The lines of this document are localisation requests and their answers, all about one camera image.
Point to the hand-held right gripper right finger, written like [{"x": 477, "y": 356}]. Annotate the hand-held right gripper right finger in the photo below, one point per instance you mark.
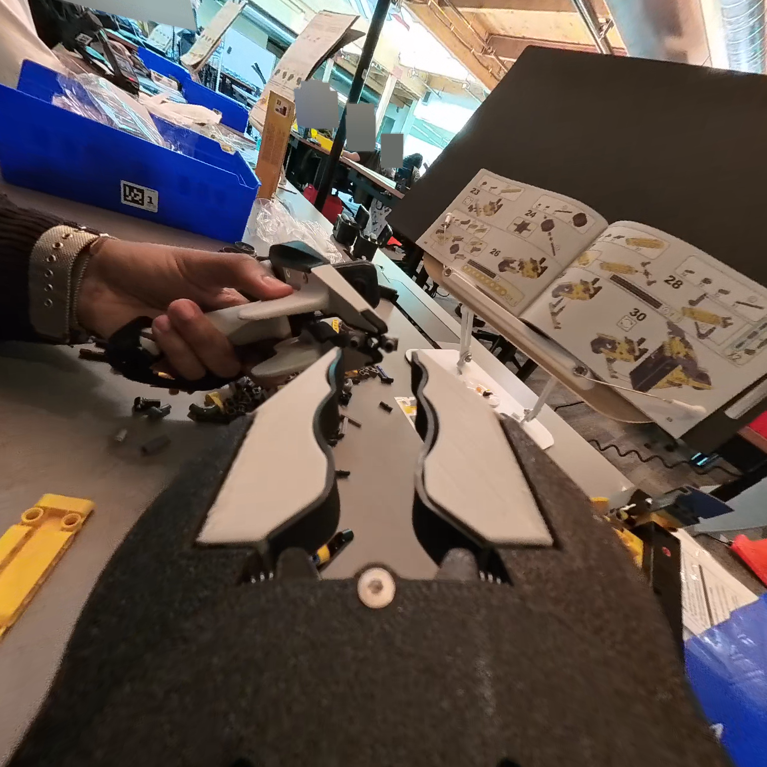
[{"x": 479, "y": 479}]

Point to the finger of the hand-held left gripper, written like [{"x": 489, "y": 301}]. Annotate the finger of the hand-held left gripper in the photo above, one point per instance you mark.
[
  {"x": 281, "y": 368},
  {"x": 344, "y": 296}
]

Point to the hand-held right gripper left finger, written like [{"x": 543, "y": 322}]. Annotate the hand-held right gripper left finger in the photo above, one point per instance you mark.
[{"x": 269, "y": 473}]

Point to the black toy connector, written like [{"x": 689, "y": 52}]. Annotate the black toy connector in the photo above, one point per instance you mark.
[{"x": 374, "y": 344}]

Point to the yellow toy panel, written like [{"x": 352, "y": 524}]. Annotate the yellow toy panel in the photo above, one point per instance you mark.
[{"x": 36, "y": 551}]

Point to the person's left forearm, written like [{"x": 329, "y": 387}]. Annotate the person's left forearm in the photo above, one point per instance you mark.
[{"x": 15, "y": 269}]

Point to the person's left hand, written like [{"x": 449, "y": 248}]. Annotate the person's left hand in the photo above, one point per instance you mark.
[{"x": 150, "y": 275}]

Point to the clear plastic bag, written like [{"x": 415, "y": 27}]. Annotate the clear plastic bag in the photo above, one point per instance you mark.
[{"x": 287, "y": 221}]

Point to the scattered black toy pins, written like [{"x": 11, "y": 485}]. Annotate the scattered black toy pins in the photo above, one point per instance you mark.
[{"x": 233, "y": 401}]

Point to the black device holder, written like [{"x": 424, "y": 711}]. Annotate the black device holder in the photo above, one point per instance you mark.
[{"x": 362, "y": 233}]

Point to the white book stand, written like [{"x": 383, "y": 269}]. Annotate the white book stand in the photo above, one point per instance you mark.
[{"x": 479, "y": 383}]

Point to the yellow sticker sheet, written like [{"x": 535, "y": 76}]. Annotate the yellow sticker sheet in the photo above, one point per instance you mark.
[{"x": 408, "y": 413}]

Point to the orange cardboard box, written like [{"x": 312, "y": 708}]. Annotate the orange cardboard box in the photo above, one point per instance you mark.
[{"x": 274, "y": 144}]

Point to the black pole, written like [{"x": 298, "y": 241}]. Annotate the black pole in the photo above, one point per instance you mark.
[{"x": 353, "y": 90}]

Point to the blue plastic bin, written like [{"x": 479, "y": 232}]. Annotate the blue plastic bin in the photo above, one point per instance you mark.
[
  {"x": 204, "y": 99},
  {"x": 90, "y": 162},
  {"x": 731, "y": 689}
]

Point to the yellow black toy model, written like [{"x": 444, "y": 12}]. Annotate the yellow black toy model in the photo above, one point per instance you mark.
[{"x": 659, "y": 554}]

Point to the flat cardboard sheet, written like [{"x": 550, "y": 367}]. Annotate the flat cardboard sheet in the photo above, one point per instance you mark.
[{"x": 311, "y": 60}]

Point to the heap of clear plastic bags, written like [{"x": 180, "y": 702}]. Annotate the heap of clear plastic bags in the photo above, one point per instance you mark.
[{"x": 120, "y": 108}]

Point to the toy instruction booklet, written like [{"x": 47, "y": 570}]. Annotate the toy instruction booklet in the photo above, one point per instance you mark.
[{"x": 629, "y": 287}]

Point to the printed paper sheets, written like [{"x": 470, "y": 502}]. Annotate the printed paper sheets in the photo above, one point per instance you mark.
[{"x": 716, "y": 587}]

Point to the red plastic object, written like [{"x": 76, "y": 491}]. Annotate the red plastic object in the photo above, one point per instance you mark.
[{"x": 752, "y": 557}]

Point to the black board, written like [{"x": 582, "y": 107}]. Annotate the black board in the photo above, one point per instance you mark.
[{"x": 599, "y": 132}]

